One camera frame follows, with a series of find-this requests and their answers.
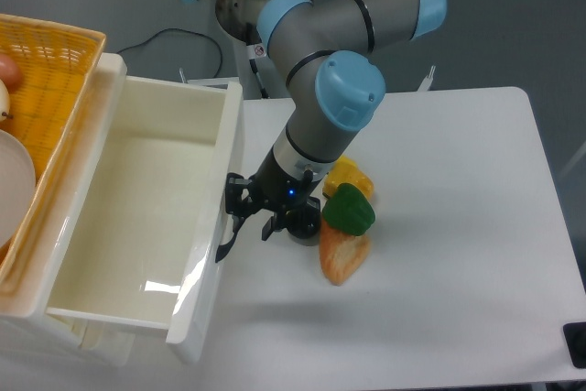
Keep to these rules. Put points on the black toy plum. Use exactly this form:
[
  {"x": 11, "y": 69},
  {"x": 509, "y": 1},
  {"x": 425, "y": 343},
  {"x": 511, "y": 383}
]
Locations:
[{"x": 303, "y": 223}]

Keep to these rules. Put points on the black corner device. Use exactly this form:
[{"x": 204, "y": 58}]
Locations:
[{"x": 575, "y": 336}]

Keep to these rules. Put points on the white drawer cabinet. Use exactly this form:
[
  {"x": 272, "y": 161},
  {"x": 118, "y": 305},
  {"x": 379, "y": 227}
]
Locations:
[{"x": 33, "y": 260}]

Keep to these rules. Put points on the orange toy strawberry slice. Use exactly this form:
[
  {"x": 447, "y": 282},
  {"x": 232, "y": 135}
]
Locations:
[{"x": 341, "y": 254}]

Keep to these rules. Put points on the white table frame bracket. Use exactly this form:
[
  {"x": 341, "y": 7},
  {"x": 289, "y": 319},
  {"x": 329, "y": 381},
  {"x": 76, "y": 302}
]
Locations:
[{"x": 426, "y": 83}]

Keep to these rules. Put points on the green toy pepper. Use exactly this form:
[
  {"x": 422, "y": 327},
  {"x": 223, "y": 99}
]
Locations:
[{"x": 349, "y": 211}]

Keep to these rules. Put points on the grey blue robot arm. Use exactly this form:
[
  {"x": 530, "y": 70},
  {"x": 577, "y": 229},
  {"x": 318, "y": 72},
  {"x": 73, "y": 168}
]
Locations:
[{"x": 321, "y": 52}]

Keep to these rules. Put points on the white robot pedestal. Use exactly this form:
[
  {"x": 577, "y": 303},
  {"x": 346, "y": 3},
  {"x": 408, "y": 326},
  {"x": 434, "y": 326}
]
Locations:
[{"x": 256, "y": 72}]

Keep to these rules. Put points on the red toy apple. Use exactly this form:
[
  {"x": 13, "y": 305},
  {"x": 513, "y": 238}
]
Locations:
[{"x": 10, "y": 74}]

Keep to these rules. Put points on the yellow woven basket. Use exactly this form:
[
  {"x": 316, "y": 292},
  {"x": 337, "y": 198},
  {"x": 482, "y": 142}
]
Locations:
[{"x": 57, "y": 61}]

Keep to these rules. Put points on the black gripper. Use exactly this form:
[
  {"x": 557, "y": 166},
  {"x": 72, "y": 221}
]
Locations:
[{"x": 282, "y": 186}]

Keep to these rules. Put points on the white plate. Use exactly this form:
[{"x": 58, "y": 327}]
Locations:
[{"x": 18, "y": 184}]

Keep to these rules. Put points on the orange toy pepper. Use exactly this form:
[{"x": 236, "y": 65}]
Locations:
[{"x": 346, "y": 170}]

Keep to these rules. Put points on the black top drawer handle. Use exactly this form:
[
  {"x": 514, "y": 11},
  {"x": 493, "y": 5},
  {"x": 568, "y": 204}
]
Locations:
[{"x": 224, "y": 249}]

